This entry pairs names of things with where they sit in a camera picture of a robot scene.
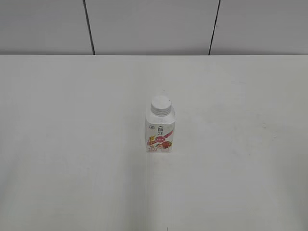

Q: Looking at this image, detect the white yogurt drink bottle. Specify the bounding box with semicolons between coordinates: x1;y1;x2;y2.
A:
145;107;176;153

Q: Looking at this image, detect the white ribbed screw cap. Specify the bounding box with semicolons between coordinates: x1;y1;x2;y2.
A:
151;95;172;116

